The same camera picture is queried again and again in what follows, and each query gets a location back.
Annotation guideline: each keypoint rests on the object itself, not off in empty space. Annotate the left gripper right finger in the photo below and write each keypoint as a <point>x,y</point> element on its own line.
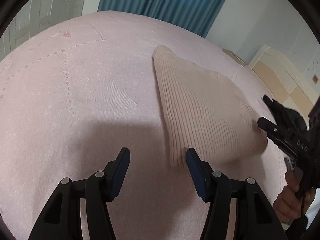
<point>255,217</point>

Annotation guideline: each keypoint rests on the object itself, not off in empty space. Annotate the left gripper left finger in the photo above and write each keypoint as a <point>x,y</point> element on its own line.
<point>60,217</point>

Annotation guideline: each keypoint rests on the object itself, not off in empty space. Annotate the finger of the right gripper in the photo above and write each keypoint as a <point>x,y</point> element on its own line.
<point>271,129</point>

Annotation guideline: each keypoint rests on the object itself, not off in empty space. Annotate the pink knit sweater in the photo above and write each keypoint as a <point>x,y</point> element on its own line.
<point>206,111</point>

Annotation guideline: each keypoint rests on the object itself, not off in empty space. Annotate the person right hand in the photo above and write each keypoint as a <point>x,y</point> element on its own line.
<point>286,206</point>

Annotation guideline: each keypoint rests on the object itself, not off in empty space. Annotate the black puffer jacket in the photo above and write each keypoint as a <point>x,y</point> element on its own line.
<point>284,116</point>

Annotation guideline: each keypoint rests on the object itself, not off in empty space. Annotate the cream wooden headboard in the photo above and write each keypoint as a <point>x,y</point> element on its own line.
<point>286,84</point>

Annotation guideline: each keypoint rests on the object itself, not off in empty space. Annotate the pink patterned bed sheet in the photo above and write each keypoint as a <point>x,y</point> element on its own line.
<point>75,94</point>

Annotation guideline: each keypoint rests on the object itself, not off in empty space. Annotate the white wardrobe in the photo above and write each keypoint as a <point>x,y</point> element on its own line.
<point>35,17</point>

